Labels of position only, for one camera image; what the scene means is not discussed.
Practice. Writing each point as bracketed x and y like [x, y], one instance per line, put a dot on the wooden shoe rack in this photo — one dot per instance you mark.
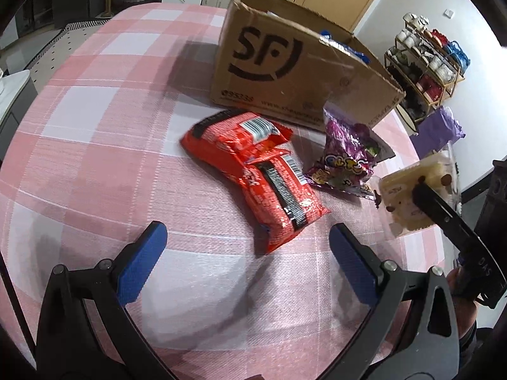
[455, 83]

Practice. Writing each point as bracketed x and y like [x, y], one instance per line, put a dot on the red snack packet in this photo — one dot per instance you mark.
[277, 202]
[225, 138]

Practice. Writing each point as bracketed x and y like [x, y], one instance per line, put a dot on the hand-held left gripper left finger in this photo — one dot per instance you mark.
[138, 269]

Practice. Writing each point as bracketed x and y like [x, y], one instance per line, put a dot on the pink checked tablecloth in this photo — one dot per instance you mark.
[99, 126]

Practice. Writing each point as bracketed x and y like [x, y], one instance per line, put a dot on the blue white snack packet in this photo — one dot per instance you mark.
[344, 45]

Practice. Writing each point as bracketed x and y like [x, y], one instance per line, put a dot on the white light switch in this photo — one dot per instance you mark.
[448, 12]

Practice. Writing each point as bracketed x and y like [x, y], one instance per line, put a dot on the rows of shelved shoes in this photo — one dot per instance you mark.
[429, 83]

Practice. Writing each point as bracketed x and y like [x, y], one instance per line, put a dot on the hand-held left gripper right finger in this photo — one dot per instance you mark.
[352, 265]

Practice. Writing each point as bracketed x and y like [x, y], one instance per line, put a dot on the person's right hand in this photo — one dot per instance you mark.
[464, 312]

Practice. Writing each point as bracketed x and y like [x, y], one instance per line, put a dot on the person's right forearm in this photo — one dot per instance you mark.
[487, 352]

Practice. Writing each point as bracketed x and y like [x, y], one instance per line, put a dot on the pale yellow snack packet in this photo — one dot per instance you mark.
[400, 190]

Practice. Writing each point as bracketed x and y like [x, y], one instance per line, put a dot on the beige dotted rug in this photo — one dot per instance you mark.
[59, 55]

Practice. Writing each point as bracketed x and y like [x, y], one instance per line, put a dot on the purple colourful snack bag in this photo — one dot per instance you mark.
[348, 154]

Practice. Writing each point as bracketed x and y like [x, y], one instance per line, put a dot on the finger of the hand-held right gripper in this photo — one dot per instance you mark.
[439, 213]

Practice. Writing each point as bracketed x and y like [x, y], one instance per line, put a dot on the white grey cabinet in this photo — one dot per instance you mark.
[16, 91]

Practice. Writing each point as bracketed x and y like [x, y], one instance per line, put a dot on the brown cardboard box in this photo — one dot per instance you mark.
[277, 79]

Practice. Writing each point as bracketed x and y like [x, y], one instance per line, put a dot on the white waste bin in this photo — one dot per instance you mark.
[408, 118]

